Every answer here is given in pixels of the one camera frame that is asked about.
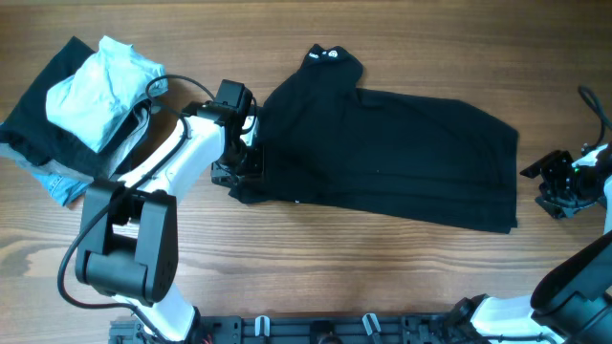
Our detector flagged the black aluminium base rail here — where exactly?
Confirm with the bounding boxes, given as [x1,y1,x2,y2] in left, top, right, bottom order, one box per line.
[108,312,479,344]

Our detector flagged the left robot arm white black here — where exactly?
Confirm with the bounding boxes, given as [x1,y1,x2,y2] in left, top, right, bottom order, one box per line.
[65,115,259,343]

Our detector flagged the blue denim jeans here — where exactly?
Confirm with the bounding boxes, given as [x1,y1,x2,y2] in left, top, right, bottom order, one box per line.
[32,173,90,206]

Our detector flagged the light blue folded shirt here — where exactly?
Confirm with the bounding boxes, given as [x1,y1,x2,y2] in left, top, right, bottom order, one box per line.
[45,36,168,153]

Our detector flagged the black polo shirt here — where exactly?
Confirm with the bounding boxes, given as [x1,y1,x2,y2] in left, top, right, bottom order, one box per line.
[230,45,518,234]

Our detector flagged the black folded garment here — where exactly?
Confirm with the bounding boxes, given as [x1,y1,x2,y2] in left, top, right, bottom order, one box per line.
[0,36,144,182]

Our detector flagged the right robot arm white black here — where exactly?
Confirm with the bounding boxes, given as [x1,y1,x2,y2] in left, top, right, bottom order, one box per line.
[445,144,611,343]

